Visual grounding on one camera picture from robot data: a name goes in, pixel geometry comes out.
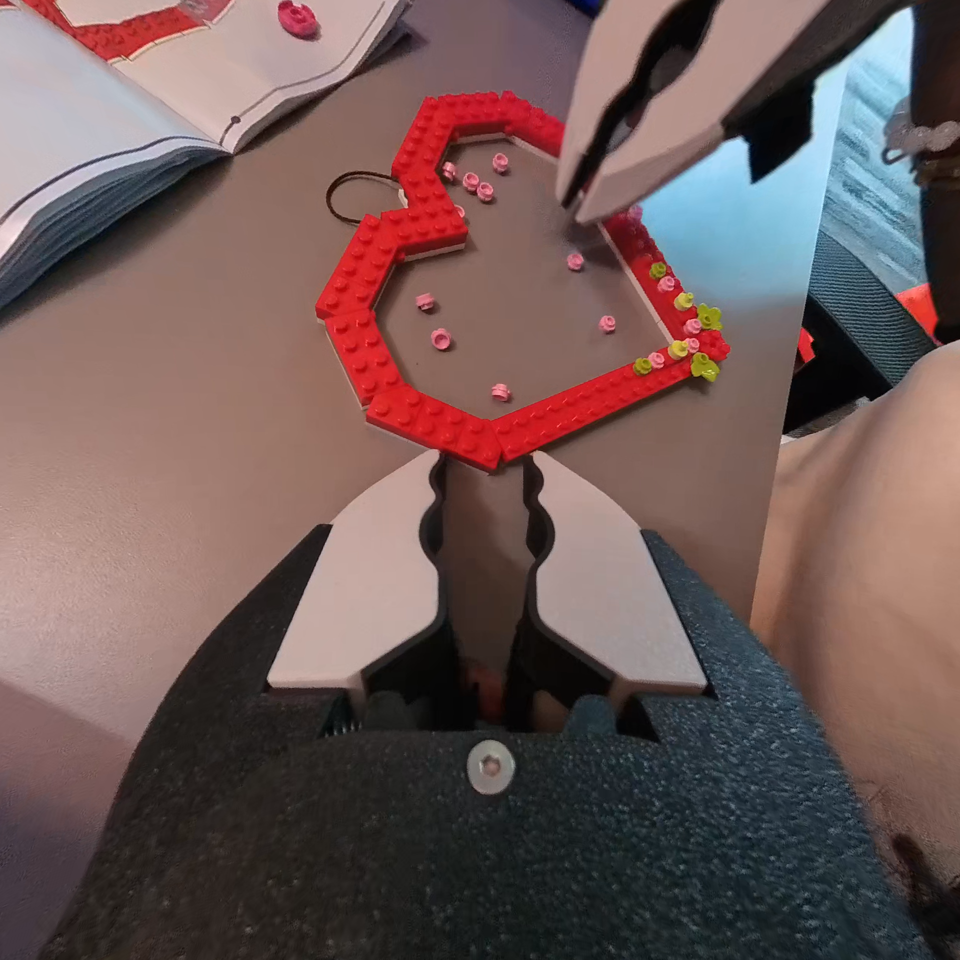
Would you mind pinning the magenta round plate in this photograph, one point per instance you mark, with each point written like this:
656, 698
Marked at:
298, 16

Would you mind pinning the person's light clothing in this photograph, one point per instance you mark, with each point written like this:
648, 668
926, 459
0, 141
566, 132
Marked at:
862, 600

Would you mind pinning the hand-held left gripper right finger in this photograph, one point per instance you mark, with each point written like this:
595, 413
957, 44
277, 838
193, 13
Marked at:
607, 592

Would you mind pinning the red brick heart frame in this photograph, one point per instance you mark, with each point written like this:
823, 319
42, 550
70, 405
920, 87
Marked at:
360, 262

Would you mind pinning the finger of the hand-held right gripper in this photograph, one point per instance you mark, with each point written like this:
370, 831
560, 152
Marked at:
607, 67
720, 82

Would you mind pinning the red plastic object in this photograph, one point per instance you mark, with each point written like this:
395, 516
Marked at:
919, 311

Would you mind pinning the instruction booklet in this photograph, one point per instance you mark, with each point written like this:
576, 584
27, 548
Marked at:
90, 112

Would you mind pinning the grey desk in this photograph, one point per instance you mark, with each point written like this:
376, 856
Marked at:
187, 375

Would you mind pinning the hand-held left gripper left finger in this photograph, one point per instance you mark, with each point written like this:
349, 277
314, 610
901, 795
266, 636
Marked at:
367, 585

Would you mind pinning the black mesh office chair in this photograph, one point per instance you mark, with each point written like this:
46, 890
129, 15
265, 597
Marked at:
847, 315

